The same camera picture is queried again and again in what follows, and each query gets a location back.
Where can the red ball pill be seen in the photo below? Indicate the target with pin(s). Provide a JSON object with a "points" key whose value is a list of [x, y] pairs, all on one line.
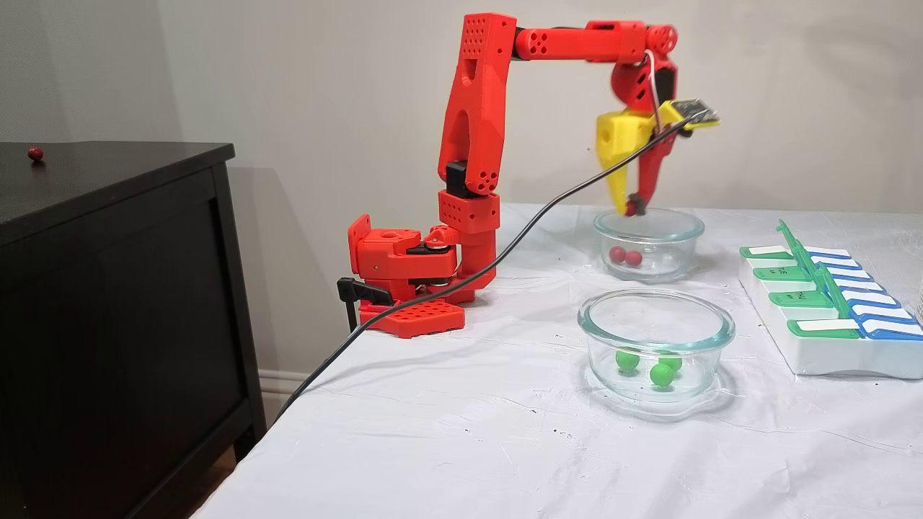
{"points": [[634, 257], [617, 254], [632, 210], [35, 153]]}

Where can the green ball pill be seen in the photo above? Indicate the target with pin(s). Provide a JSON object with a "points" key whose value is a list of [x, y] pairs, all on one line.
{"points": [[627, 360], [661, 374], [673, 360]]}

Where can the small clear glass bowl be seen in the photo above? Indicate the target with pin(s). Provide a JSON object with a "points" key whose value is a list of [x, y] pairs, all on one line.
{"points": [[678, 245]]}

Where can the large clear glass bowl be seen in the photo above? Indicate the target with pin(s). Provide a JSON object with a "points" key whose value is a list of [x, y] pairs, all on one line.
{"points": [[598, 360]]}

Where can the white green blue pill organizer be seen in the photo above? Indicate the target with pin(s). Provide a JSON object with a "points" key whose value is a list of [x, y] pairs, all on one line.
{"points": [[822, 357]]}

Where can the black table clamp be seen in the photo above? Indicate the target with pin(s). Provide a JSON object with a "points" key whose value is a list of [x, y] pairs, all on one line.
{"points": [[357, 290]]}

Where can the white table cover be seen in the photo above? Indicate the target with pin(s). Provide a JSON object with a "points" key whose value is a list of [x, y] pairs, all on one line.
{"points": [[469, 447]]}

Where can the black wooden cabinet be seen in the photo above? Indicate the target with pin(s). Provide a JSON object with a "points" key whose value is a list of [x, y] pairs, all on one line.
{"points": [[108, 324]]}

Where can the camera board on yellow mount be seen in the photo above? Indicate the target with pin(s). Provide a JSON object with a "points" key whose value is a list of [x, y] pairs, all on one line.
{"points": [[689, 114]]}

